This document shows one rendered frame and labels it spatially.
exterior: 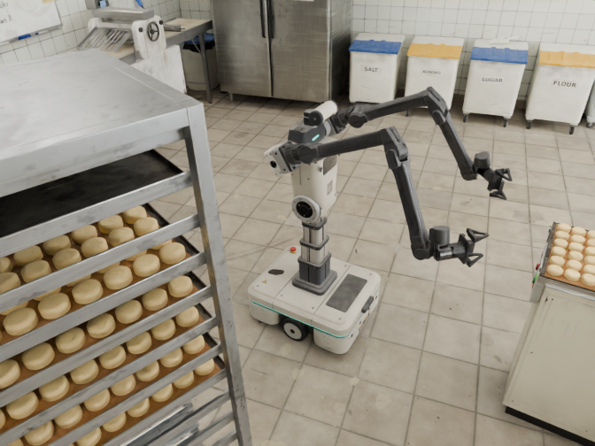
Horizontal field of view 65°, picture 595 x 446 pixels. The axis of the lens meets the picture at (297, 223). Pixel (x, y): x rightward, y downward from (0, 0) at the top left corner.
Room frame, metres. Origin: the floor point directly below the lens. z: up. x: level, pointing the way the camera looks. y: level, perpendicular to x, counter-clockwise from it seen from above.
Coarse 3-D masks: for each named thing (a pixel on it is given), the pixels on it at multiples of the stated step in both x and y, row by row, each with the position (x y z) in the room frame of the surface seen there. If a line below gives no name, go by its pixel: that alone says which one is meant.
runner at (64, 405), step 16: (208, 320) 0.71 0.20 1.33; (192, 336) 0.69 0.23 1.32; (160, 352) 0.64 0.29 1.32; (128, 368) 0.60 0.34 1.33; (96, 384) 0.56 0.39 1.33; (112, 384) 0.58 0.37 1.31; (64, 400) 0.53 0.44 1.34; (80, 400) 0.54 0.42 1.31; (48, 416) 0.51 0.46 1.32; (16, 432) 0.47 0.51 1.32
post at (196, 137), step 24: (192, 120) 0.71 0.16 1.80; (192, 144) 0.70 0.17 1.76; (192, 168) 0.71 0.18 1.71; (216, 216) 0.72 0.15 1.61; (216, 240) 0.71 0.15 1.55; (216, 264) 0.71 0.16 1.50; (216, 288) 0.70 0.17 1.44; (216, 312) 0.72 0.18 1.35; (240, 360) 0.72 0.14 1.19; (240, 384) 0.71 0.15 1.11; (240, 408) 0.71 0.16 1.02; (240, 432) 0.70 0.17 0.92
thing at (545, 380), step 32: (544, 288) 1.33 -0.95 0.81; (544, 320) 1.30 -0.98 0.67; (576, 320) 1.24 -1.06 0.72; (544, 352) 1.27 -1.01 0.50; (576, 352) 1.22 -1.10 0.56; (512, 384) 1.31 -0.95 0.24; (544, 384) 1.25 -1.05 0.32; (576, 384) 1.19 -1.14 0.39; (544, 416) 1.22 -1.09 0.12; (576, 416) 1.17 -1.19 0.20
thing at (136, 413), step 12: (192, 372) 0.73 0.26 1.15; (204, 372) 0.73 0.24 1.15; (216, 372) 0.74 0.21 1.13; (180, 384) 0.69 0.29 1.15; (192, 384) 0.70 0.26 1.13; (156, 396) 0.66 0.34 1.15; (168, 396) 0.67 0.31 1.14; (132, 408) 0.63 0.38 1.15; (144, 408) 0.63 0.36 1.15; (156, 408) 0.64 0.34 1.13; (120, 420) 0.60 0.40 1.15; (132, 420) 0.61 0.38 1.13; (96, 432) 0.58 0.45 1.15; (108, 432) 0.59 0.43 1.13; (120, 432) 0.59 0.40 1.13; (72, 444) 0.55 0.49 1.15; (84, 444) 0.55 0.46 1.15; (96, 444) 0.56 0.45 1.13
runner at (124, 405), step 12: (216, 348) 0.72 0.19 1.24; (192, 360) 0.68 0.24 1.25; (204, 360) 0.70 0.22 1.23; (180, 372) 0.66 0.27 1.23; (156, 384) 0.63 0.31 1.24; (168, 384) 0.64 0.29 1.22; (132, 396) 0.59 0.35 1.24; (144, 396) 0.61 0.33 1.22; (120, 408) 0.58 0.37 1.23; (96, 420) 0.55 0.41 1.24; (108, 420) 0.56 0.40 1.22; (72, 432) 0.52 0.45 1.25; (84, 432) 0.53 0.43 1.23; (60, 444) 0.50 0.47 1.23
